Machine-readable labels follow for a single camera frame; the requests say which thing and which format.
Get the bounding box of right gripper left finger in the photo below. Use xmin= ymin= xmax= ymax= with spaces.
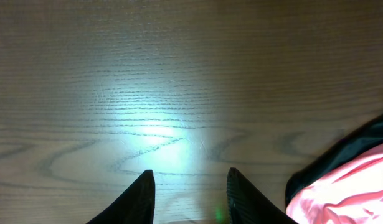
xmin=87 ymin=170 xmax=156 ymax=224

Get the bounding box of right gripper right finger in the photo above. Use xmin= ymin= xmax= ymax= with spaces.
xmin=226 ymin=167 xmax=297 ymax=224

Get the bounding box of black patterned garment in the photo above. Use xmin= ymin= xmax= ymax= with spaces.
xmin=285 ymin=114 xmax=383 ymax=205

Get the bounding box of light pink garment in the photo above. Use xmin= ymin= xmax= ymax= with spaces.
xmin=286 ymin=144 xmax=383 ymax=224

